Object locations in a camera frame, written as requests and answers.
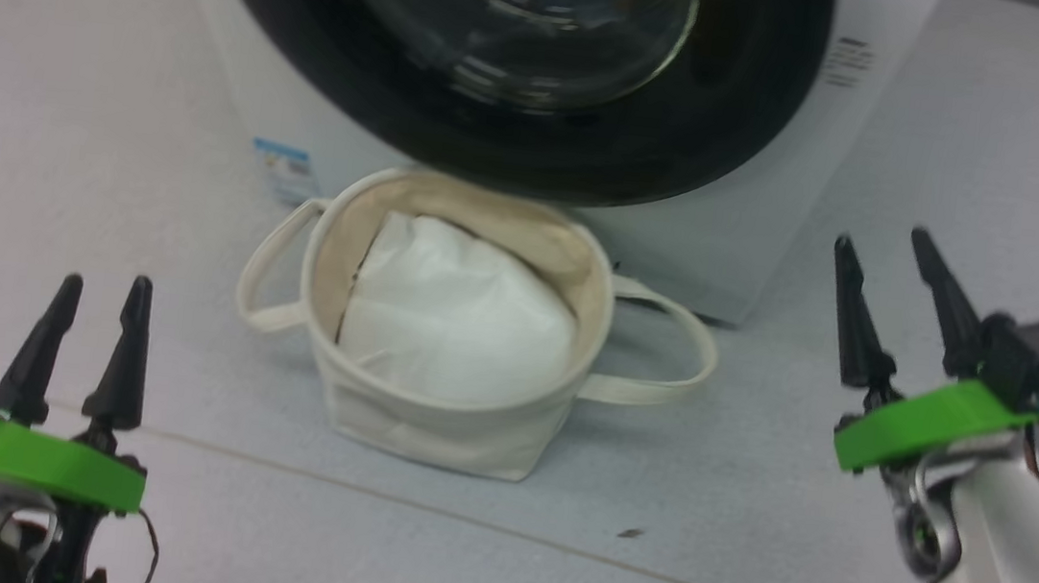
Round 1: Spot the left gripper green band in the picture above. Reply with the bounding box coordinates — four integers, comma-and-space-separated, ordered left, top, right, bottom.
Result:
0, 261, 167, 517

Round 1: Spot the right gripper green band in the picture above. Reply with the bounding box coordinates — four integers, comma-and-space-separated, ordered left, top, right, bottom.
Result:
810, 219, 1039, 494

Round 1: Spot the black glass washing machine door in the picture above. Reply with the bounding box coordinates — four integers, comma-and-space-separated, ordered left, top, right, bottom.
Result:
171, 0, 835, 231

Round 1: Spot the white washing machine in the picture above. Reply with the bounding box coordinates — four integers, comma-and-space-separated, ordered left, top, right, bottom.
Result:
129, 0, 944, 346

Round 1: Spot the cream canvas laundry basket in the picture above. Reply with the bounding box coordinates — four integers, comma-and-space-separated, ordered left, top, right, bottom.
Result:
220, 153, 736, 502

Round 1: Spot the white basket liner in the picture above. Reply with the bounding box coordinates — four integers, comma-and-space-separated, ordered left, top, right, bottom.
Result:
330, 206, 588, 418

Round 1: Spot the blue energy label sticker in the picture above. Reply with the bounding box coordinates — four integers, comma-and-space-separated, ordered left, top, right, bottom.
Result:
247, 136, 324, 208

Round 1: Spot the thin black gripper wire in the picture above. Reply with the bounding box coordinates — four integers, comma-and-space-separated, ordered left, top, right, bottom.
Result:
45, 498, 164, 583

